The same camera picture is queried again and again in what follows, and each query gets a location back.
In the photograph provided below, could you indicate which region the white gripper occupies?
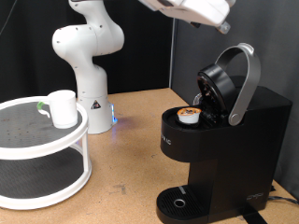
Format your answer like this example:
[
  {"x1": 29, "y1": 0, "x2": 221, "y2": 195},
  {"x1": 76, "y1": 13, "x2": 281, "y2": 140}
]
[{"x1": 138, "y1": 0, "x2": 236, "y2": 35}]

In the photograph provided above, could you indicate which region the orange-lidded white coffee pod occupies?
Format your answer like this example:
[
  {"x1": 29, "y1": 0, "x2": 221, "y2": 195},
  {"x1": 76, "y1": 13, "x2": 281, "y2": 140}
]
[{"x1": 176, "y1": 106, "x2": 203, "y2": 125}]

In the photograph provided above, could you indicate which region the black Keurig coffee machine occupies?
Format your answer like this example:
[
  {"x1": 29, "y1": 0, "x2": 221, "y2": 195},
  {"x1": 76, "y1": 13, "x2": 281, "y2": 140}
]
[{"x1": 155, "y1": 42, "x2": 293, "y2": 224}]

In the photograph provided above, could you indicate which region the grey partition panel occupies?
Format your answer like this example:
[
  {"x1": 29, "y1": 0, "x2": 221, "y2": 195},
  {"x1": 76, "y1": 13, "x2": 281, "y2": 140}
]
[{"x1": 169, "y1": 0, "x2": 299, "y2": 200}]

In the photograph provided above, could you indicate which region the black tape strip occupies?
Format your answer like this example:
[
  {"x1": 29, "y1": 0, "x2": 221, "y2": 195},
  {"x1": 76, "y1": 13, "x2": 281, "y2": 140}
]
[{"x1": 238, "y1": 203, "x2": 269, "y2": 224}]

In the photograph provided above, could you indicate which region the black curtain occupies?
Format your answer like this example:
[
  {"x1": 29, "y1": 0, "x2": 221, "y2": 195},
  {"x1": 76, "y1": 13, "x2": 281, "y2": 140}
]
[{"x1": 0, "y1": 0, "x2": 176, "y2": 104}]

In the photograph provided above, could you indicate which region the white two-tier turntable shelf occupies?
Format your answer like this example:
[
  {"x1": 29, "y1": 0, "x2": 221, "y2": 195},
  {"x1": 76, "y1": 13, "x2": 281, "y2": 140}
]
[{"x1": 0, "y1": 95, "x2": 93, "y2": 211}]

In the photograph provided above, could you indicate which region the white mug with green-taped handle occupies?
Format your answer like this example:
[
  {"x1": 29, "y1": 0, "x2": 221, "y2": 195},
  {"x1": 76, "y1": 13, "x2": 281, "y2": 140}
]
[{"x1": 36, "y1": 90, "x2": 78, "y2": 130}]

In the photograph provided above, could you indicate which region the braided machine power cable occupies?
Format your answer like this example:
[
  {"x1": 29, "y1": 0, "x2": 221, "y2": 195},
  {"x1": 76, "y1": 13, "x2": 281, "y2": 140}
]
[{"x1": 267, "y1": 186, "x2": 299, "y2": 205}]

